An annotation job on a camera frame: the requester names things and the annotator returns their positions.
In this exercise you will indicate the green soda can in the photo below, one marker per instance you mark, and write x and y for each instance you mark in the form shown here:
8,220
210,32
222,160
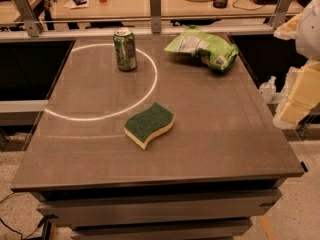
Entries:
124,43

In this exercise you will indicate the black mesh pen cup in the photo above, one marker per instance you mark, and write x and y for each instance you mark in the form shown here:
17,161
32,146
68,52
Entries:
220,3

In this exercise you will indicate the green yellow sponge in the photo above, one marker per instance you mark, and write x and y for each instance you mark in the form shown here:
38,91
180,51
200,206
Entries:
149,124

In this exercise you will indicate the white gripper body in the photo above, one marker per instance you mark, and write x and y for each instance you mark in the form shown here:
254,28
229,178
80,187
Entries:
310,34

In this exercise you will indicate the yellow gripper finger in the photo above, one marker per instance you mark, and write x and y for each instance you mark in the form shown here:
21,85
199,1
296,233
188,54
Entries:
300,94
288,30

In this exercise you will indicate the green rice chip bag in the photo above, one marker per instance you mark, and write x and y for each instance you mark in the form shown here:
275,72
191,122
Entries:
210,49

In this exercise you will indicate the grey metal bracket right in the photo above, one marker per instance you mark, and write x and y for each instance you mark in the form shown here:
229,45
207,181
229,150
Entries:
279,15

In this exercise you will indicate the grey metal bracket middle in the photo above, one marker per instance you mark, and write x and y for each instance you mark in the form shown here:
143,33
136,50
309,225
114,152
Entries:
155,16

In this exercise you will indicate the grey metal bracket left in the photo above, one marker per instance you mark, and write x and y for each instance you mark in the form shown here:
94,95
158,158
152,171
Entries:
31,22

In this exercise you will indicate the clear sanitizer bottle left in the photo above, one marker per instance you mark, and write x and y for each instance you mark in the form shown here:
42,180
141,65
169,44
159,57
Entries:
268,89

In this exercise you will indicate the grey drawer cabinet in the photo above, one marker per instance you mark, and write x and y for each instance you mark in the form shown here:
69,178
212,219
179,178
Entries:
186,211

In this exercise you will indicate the grey metal bracket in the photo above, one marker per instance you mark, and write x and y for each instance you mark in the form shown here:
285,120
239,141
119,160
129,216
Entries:
279,15
155,16
31,22

